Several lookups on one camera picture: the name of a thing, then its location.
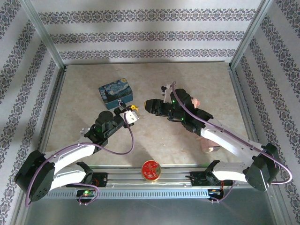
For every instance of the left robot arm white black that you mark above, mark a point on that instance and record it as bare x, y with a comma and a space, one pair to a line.
70, 152

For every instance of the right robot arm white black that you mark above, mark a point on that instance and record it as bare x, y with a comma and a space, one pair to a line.
234, 143

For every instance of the round red gold tin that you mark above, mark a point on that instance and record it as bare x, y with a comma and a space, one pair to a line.
151, 171

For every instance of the aluminium frame post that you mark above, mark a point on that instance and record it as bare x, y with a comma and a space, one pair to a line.
250, 35
44, 35

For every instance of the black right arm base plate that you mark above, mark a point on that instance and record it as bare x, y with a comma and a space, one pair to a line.
199, 179

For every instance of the left controller board green light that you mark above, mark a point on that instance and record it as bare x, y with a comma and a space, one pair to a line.
86, 192

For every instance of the grey metal front plate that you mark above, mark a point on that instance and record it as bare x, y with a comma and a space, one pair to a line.
150, 213

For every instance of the aluminium side rail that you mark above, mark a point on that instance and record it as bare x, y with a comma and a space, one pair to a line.
57, 93
238, 93

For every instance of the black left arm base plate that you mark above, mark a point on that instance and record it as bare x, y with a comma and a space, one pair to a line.
100, 180

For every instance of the pink plush doll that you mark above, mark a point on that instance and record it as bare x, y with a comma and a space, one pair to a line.
195, 102

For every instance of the starry night print tin box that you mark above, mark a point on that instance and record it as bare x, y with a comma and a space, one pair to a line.
114, 90

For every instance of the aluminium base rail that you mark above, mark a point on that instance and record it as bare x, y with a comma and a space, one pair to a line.
173, 178

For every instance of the right controller board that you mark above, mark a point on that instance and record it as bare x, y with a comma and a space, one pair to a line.
215, 192

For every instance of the pale pink toy piece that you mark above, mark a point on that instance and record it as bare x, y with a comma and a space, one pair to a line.
208, 145

